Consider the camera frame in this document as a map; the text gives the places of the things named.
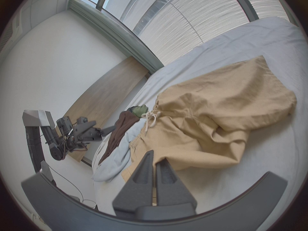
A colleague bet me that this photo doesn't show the tan shorts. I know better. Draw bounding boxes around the tan shorts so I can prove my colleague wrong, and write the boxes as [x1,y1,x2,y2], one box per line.
[121,55,297,183]

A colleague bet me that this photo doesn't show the window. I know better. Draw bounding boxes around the window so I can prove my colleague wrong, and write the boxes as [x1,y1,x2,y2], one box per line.
[79,0,300,67]

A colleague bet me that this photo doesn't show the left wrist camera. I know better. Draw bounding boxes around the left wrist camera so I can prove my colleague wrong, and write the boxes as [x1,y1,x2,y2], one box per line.
[76,116,97,130]

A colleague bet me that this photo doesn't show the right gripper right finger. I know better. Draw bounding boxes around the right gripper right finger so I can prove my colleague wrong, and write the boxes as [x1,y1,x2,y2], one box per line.
[156,159,198,212]

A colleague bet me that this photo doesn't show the brown garment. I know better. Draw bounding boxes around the brown garment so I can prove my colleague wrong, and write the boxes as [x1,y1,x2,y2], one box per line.
[99,110,140,165]

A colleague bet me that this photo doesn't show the bed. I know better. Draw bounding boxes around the bed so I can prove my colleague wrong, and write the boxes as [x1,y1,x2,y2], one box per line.
[55,16,308,214]

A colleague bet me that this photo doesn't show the olive green garment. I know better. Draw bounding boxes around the olive green garment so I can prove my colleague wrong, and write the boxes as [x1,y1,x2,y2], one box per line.
[132,104,149,119]

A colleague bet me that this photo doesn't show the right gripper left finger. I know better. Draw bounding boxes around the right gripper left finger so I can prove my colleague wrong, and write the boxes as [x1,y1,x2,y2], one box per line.
[113,150,154,217]

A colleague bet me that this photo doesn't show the grey-green curtain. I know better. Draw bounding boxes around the grey-green curtain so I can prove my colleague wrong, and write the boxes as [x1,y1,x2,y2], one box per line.
[68,0,166,73]

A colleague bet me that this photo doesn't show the pale grey garment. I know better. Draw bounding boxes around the pale grey garment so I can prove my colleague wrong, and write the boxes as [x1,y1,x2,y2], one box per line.
[92,123,132,183]

